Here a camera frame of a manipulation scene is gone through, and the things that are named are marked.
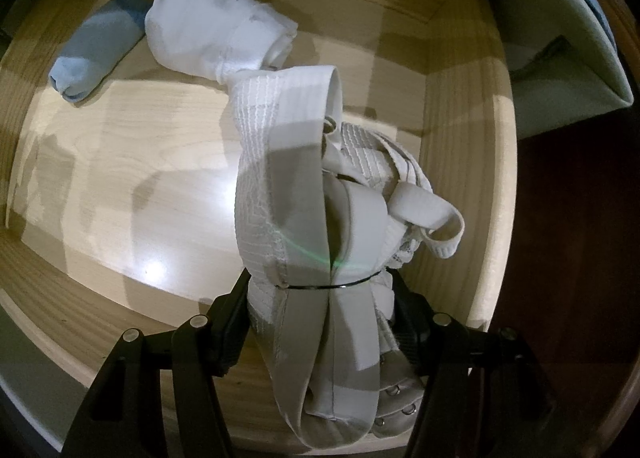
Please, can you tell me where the white underwear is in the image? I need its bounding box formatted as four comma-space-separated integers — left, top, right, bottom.
145, 0, 299, 84

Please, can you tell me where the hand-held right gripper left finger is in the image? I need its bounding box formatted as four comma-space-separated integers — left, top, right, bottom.
60, 268, 253, 458

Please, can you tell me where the curved orange wooden furniture panel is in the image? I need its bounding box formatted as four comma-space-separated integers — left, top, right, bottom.
585, 0, 640, 458

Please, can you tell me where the light blue underwear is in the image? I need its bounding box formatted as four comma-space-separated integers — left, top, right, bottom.
48, 0, 151, 106

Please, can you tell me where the grey-fronted wooden drawer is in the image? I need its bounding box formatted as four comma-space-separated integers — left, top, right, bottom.
0, 0, 518, 456

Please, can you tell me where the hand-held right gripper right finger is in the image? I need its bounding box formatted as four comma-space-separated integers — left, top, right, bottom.
390, 270, 556, 458

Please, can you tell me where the white bra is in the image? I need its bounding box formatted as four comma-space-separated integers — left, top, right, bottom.
227, 65, 466, 449

